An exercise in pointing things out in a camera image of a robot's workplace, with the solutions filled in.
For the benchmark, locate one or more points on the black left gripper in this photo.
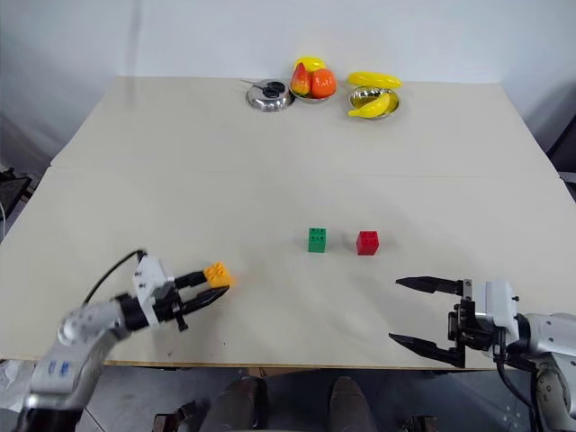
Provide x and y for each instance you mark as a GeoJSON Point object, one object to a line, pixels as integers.
{"type": "Point", "coordinates": [173, 306]}

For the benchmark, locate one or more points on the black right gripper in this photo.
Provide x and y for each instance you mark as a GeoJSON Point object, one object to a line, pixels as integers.
{"type": "Point", "coordinates": [465, 328]}

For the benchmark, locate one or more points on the orange toy brick cube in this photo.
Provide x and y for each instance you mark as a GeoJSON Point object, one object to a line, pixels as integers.
{"type": "Point", "coordinates": [218, 274]}

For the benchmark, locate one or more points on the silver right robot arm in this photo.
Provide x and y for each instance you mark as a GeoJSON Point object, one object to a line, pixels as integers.
{"type": "Point", "coordinates": [551, 342]}

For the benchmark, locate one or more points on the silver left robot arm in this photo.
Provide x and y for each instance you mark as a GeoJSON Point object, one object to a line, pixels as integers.
{"type": "Point", "coordinates": [85, 324]}

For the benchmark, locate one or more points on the red toy brick cube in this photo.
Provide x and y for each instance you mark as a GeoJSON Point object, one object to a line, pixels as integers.
{"type": "Point", "coordinates": [367, 244]}

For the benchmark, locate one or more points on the dark rounded shape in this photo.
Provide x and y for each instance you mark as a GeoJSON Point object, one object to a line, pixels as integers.
{"type": "Point", "coordinates": [351, 405]}
{"type": "Point", "coordinates": [240, 405]}

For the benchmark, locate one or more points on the green toy brick cube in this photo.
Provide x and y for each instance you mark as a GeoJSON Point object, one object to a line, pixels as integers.
{"type": "Point", "coordinates": [317, 240]}

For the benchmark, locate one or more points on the clear plastic bag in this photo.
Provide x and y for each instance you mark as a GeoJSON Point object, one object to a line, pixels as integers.
{"type": "Point", "coordinates": [13, 378]}

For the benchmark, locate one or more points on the steel lid with black knob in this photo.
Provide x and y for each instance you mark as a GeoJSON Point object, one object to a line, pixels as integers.
{"type": "Point", "coordinates": [270, 96]}

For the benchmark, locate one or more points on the black equipment beside table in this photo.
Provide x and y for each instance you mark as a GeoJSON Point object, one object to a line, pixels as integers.
{"type": "Point", "coordinates": [13, 189]}

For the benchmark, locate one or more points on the dark chair beside table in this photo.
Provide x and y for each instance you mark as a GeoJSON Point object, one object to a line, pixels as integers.
{"type": "Point", "coordinates": [564, 153]}

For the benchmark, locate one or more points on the steel bowl with round fruit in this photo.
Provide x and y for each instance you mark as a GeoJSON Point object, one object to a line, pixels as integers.
{"type": "Point", "coordinates": [315, 100]}

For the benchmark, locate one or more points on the red-yellow toy peach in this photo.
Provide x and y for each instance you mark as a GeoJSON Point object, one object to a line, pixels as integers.
{"type": "Point", "coordinates": [300, 81]}

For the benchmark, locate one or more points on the steel bowl with banana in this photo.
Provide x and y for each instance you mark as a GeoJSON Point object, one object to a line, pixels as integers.
{"type": "Point", "coordinates": [362, 96]}

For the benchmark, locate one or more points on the orange toy fruit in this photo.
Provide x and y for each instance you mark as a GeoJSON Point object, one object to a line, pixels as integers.
{"type": "Point", "coordinates": [324, 83]}

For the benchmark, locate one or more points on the long yellow toy banana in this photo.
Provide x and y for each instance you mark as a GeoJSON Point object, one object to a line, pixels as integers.
{"type": "Point", "coordinates": [373, 79]}

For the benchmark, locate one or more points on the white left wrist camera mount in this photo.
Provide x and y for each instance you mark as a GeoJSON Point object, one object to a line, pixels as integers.
{"type": "Point", "coordinates": [148, 276]}

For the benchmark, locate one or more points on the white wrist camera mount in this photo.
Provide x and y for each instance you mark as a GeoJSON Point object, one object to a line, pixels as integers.
{"type": "Point", "coordinates": [495, 301]}
{"type": "Point", "coordinates": [148, 276]}

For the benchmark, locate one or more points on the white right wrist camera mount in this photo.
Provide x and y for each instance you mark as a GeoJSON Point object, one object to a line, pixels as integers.
{"type": "Point", "coordinates": [495, 301]}

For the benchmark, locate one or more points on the brown frame piece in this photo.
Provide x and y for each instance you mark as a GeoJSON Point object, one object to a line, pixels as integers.
{"type": "Point", "coordinates": [177, 418]}

